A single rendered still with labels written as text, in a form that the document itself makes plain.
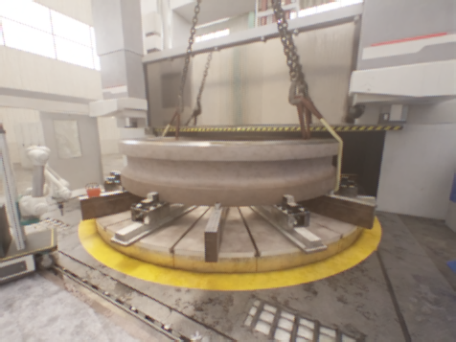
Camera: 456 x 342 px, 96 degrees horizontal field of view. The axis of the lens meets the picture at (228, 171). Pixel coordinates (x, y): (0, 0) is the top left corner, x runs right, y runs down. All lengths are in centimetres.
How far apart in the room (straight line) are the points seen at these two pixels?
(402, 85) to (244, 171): 234
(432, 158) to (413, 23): 268
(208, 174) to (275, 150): 103
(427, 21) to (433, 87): 101
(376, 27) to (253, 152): 261
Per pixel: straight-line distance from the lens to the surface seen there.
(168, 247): 289
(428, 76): 374
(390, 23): 429
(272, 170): 316
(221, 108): 626
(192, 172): 313
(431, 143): 576
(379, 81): 364
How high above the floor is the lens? 175
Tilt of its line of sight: 11 degrees down
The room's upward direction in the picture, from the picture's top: straight up
